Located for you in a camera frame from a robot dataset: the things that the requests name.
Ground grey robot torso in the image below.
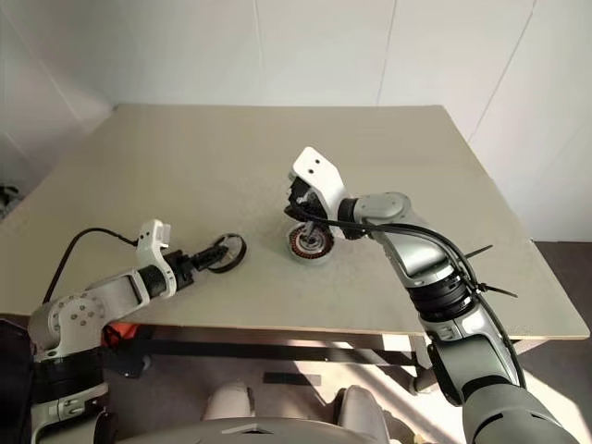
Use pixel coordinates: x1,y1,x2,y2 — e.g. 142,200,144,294
115,415,385,444

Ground metal table frame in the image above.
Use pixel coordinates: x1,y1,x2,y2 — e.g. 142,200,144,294
104,323,551,397

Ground dark background object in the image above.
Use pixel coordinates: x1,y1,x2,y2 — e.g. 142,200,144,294
0,184,19,218

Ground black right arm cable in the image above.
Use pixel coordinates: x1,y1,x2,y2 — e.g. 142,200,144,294
282,206,528,392

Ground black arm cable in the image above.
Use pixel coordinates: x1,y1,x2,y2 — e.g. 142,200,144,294
282,206,528,392
43,227,140,304

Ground black rotor ring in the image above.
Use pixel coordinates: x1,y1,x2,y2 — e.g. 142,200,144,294
203,233,248,275

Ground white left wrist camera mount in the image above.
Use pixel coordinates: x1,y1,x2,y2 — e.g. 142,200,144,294
135,220,178,293

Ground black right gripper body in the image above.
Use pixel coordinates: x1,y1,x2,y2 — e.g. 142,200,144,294
282,170,326,223

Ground black tape strip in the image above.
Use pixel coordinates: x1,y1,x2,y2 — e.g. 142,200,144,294
263,372,323,388

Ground silver motor housing copper windings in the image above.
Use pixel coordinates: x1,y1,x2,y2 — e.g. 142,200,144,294
287,226,335,265

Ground black bag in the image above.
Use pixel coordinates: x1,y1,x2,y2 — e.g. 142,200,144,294
0,316,36,444

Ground grey rounded robot foot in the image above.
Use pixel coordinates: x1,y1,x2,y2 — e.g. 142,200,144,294
205,382,258,422
335,386,388,426

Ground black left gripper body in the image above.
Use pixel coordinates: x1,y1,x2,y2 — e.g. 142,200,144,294
166,248,202,290

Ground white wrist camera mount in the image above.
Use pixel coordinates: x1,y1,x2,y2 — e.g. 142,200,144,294
135,220,178,293
291,146,347,228

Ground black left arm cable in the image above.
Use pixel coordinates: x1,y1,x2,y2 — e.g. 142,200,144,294
43,227,140,304

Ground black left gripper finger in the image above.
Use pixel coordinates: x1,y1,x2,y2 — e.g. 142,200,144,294
196,243,229,264
197,254,228,273

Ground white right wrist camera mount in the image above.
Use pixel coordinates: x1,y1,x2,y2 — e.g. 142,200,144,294
291,146,347,228

